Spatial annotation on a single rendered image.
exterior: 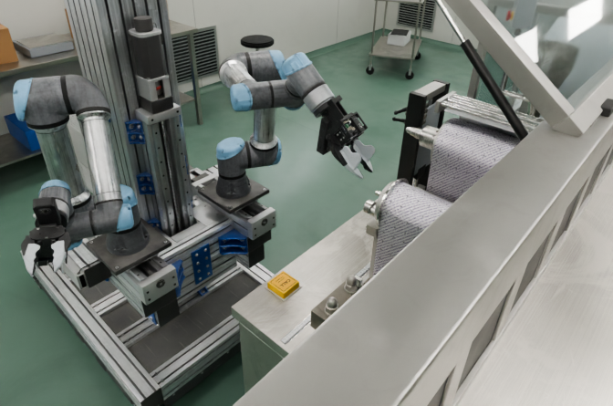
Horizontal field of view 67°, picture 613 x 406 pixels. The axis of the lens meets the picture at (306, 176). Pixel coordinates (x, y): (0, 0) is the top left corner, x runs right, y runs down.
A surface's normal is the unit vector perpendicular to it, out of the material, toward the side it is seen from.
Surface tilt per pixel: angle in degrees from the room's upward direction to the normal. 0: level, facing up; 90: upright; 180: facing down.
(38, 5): 90
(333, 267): 0
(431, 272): 0
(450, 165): 92
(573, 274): 0
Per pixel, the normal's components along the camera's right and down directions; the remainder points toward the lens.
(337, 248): 0.02, -0.85
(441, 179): -0.66, 0.41
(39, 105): 0.36, 0.42
